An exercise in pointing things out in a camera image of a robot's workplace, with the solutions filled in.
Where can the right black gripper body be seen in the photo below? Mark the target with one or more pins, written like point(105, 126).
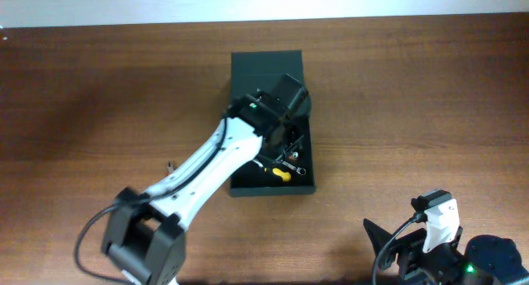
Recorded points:
point(440, 266)

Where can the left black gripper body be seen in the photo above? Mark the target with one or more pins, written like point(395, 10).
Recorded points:
point(290, 122)

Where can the orange black needle-nose pliers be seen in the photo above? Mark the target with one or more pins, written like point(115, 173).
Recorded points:
point(293, 141)

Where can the yellow black stubby screwdriver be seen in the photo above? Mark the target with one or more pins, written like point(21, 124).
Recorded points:
point(272, 168)

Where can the silver double-ended wrench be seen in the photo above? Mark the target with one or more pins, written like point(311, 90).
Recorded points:
point(295, 168)

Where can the small red-handled cutters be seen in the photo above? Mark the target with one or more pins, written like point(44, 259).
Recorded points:
point(171, 167)

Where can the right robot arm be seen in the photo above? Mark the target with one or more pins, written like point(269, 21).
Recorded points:
point(487, 260)

